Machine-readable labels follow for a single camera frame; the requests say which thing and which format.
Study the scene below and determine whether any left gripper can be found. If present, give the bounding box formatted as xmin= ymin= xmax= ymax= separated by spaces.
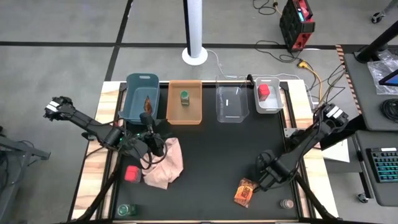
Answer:
xmin=126 ymin=111 xmax=171 ymax=158

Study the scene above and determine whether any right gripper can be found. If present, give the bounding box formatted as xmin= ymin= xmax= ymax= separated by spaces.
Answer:
xmin=253 ymin=161 xmax=293 ymax=192

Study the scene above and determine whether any small clear spice jar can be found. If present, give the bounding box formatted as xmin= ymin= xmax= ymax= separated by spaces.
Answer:
xmin=279 ymin=198 xmax=295 ymax=210

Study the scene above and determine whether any green-label glass spice jar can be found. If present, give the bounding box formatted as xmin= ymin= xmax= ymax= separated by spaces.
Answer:
xmin=180 ymin=90 xmax=191 ymax=107
xmin=116 ymin=203 xmax=138 ymax=218

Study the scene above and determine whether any pink cloth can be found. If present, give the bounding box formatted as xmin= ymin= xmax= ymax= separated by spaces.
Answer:
xmin=140 ymin=136 xmax=185 ymax=190

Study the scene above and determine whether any red-lidded patterned paprika tin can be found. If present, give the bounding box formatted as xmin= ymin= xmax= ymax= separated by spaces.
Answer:
xmin=124 ymin=165 xmax=142 ymax=184
xmin=257 ymin=83 xmax=271 ymax=102

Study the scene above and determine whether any clear plastic bin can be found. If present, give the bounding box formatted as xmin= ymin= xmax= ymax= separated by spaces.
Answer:
xmin=215 ymin=74 xmax=250 ymax=124

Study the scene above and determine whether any orange plastic bin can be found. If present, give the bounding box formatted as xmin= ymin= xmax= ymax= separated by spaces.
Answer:
xmin=165 ymin=79 xmax=203 ymax=126

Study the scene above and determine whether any dark teal plastic bin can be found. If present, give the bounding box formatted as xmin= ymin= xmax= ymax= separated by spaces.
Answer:
xmin=118 ymin=73 xmax=161 ymax=125

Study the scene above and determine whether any white plastic bin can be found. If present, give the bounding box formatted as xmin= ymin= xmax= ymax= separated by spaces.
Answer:
xmin=253 ymin=76 xmax=285 ymax=114

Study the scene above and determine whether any white paper sheet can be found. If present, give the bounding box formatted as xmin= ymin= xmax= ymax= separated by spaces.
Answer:
xmin=321 ymin=139 xmax=351 ymax=164

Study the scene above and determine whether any standing pole, round white base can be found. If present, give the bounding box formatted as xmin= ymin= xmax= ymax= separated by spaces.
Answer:
xmin=181 ymin=0 xmax=209 ymax=67

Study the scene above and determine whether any backlit keyboard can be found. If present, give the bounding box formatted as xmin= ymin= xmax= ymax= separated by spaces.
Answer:
xmin=365 ymin=146 xmax=398 ymax=184

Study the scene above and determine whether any grey metal stand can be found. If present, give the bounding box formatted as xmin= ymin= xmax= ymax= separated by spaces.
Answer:
xmin=0 ymin=126 xmax=51 ymax=224

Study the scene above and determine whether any dark grey desk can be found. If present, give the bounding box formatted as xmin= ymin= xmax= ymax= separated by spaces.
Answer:
xmin=354 ymin=129 xmax=398 ymax=208

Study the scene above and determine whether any black desk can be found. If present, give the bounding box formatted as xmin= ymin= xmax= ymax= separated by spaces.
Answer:
xmin=343 ymin=46 xmax=398 ymax=132

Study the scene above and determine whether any striped hazard tape strip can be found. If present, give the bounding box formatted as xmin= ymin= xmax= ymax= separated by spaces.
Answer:
xmin=335 ymin=44 xmax=363 ymax=115

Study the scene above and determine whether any red black power unit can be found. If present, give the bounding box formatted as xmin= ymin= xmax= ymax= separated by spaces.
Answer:
xmin=279 ymin=0 xmax=316 ymax=52

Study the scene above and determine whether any clear plastic bag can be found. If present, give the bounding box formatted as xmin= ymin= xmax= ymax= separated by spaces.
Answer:
xmin=366 ymin=49 xmax=398 ymax=96

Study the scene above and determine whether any blue tablet screen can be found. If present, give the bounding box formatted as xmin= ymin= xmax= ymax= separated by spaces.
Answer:
xmin=378 ymin=68 xmax=398 ymax=86

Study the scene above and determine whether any black diagonal frame strut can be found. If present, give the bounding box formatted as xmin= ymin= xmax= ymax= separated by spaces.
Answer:
xmin=294 ymin=172 xmax=340 ymax=222
xmin=76 ymin=155 xmax=122 ymax=222

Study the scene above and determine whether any yellow power cable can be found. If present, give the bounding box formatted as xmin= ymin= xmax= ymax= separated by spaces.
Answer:
xmin=296 ymin=60 xmax=324 ymax=100

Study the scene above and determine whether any coiled black cable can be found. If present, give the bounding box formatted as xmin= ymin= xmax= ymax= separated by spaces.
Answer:
xmin=381 ymin=98 xmax=398 ymax=123

